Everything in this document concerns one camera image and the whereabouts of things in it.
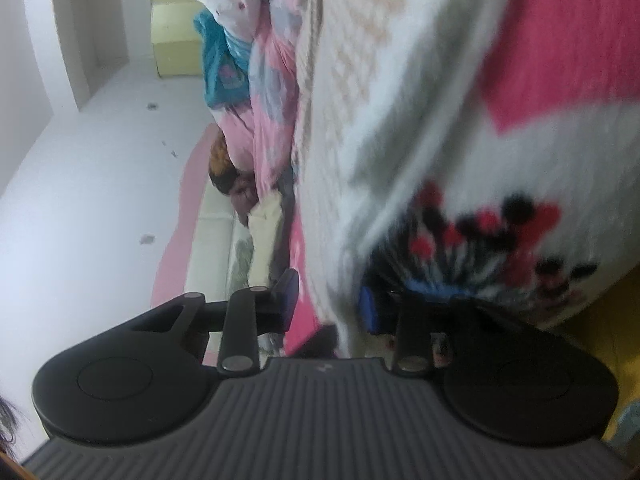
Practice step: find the beige white checked coat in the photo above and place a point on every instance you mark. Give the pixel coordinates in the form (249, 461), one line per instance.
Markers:
(360, 85)

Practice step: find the pink floral duvet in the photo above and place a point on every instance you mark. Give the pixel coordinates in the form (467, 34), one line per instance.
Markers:
(270, 85)

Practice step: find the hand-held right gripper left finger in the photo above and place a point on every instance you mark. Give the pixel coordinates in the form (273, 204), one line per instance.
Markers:
(287, 302)

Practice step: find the yellow green wardrobe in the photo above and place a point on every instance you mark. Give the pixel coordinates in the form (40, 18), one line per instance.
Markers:
(175, 20)

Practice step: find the pink flower bed blanket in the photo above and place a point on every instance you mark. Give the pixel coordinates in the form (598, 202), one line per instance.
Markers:
(560, 60)

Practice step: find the cream cloth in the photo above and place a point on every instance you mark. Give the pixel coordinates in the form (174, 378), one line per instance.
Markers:
(265, 240)

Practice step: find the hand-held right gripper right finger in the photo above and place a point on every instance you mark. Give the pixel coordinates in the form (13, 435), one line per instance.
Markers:
(369, 310)

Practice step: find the teal patterned blanket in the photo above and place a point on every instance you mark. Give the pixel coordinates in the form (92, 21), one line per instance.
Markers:
(220, 65)

